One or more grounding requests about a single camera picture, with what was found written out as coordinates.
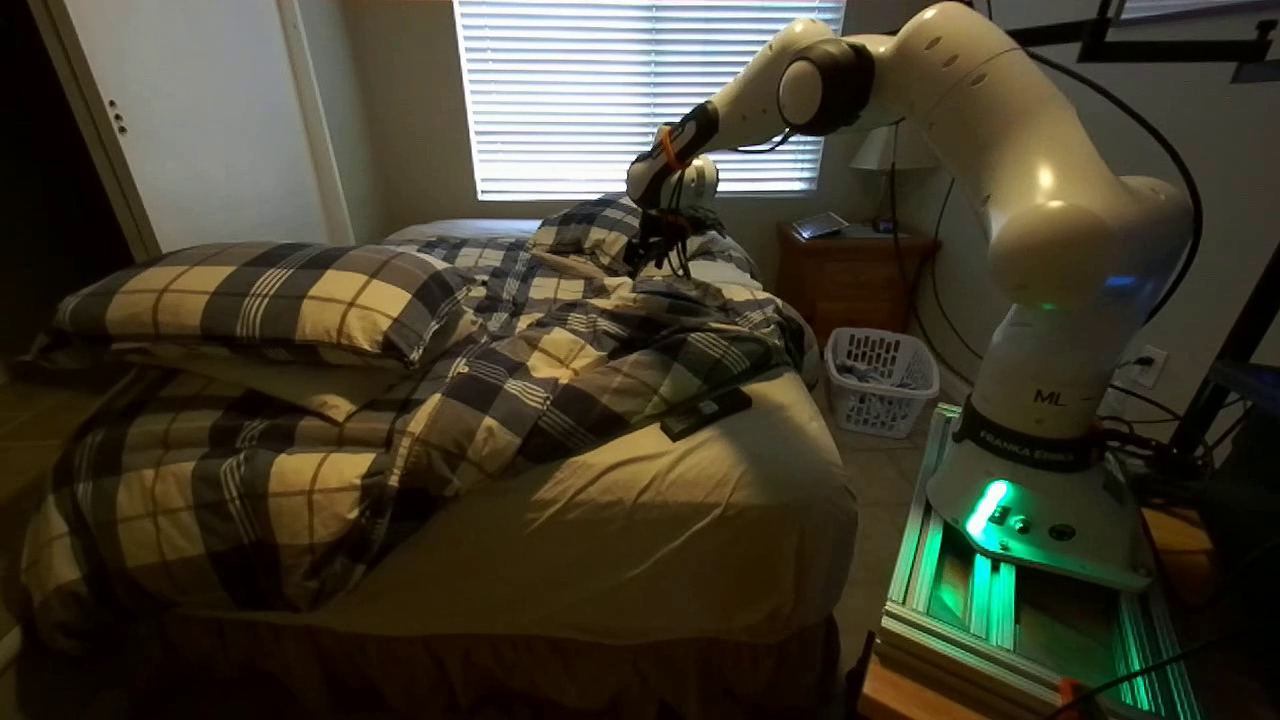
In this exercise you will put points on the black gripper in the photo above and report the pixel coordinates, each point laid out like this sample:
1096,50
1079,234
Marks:
667,223

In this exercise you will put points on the black remote control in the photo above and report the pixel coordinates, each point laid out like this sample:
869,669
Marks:
706,413

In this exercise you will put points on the plaid duvet cover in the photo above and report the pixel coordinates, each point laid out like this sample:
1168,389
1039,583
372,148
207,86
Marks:
506,363

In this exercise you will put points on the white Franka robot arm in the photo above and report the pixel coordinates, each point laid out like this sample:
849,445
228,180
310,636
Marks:
1040,174

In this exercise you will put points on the brown bed skirt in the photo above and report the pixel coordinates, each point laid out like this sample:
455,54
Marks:
466,672

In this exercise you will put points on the small dark nightstand item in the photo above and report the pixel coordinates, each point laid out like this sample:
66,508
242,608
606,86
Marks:
817,228

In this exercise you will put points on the white window blind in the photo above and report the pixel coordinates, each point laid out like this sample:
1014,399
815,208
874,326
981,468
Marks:
560,95

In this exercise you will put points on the wooden nightstand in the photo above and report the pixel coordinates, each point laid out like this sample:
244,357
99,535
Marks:
853,280

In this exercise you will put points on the beige sheeted mattress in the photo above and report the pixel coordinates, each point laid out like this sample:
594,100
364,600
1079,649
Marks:
667,504

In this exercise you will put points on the white laundry basket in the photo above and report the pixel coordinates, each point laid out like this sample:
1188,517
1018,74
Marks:
881,382

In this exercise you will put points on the large plaid pillow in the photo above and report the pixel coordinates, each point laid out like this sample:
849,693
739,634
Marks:
267,292

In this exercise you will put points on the white closet door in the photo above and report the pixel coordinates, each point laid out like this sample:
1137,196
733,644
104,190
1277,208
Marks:
200,123

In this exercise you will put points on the aluminium base frame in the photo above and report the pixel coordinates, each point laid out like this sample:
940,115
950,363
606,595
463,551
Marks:
984,600

